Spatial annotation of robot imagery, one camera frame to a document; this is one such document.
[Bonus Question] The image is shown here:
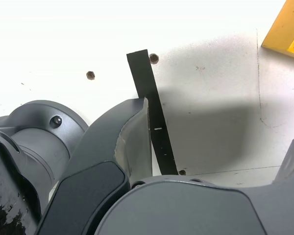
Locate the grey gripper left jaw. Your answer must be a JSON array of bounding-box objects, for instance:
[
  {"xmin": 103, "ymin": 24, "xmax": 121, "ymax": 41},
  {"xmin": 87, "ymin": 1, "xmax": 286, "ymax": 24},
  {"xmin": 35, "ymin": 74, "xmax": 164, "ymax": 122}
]
[{"xmin": 36, "ymin": 96, "xmax": 153, "ymax": 235}]

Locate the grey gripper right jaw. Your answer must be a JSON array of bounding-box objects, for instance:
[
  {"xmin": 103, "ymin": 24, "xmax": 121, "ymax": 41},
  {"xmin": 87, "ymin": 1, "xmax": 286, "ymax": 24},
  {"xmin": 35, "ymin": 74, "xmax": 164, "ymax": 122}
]
[{"xmin": 94, "ymin": 131, "xmax": 294, "ymax": 235}]

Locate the yellow cube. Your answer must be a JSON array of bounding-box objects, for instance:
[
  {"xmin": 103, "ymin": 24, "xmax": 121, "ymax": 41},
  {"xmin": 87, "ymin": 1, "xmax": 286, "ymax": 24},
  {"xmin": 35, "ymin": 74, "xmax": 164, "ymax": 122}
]
[{"xmin": 261, "ymin": 0, "xmax": 294, "ymax": 62}]

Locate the black tape strip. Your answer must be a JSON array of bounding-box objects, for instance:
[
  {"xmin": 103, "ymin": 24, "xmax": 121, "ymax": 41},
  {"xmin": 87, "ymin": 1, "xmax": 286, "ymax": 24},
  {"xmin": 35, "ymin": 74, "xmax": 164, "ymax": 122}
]
[{"xmin": 126, "ymin": 49, "xmax": 179, "ymax": 176}]

